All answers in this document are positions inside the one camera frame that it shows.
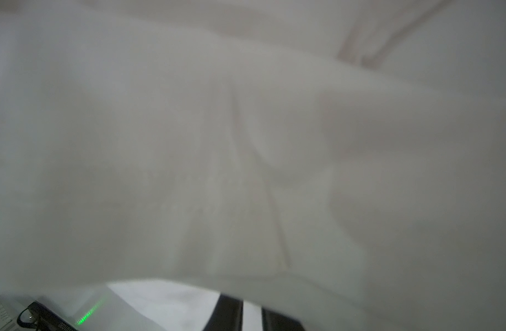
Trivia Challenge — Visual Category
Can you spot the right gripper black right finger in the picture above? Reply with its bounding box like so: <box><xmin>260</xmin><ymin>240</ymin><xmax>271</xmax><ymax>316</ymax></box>
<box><xmin>261</xmin><ymin>308</ymin><xmax>305</xmax><ymax>331</ymax></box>

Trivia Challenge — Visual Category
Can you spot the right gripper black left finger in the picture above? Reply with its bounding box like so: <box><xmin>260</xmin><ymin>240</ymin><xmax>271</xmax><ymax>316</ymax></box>
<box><xmin>203</xmin><ymin>295</ymin><xmax>243</xmax><ymax>331</ymax></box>

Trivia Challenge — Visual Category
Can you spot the white t-shirt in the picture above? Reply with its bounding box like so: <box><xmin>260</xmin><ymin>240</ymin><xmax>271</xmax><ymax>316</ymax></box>
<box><xmin>0</xmin><ymin>1</ymin><xmax>506</xmax><ymax>330</ymax></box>

